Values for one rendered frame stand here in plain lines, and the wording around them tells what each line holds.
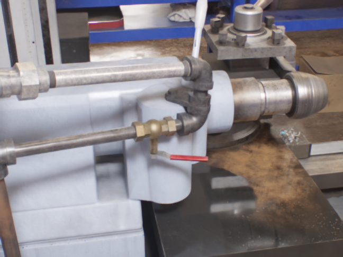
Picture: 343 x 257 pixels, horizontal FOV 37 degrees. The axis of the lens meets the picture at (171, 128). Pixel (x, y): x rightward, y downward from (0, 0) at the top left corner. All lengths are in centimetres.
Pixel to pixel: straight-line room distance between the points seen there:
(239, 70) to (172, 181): 39
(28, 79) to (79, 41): 146
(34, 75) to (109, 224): 33
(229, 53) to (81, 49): 110
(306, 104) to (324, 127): 230
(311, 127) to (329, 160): 193
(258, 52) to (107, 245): 50
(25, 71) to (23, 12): 132
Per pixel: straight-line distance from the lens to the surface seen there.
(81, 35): 209
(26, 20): 195
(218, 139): 111
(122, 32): 269
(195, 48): 84
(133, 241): 87
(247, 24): 111
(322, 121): 331
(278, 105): 94
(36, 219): 87
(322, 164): 127
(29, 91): 63
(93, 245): 87
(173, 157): 76
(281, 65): 112
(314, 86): 96
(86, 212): 86
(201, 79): 74
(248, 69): 114
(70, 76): 65
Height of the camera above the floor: 150
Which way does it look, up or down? 29 degrees down
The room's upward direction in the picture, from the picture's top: straight up
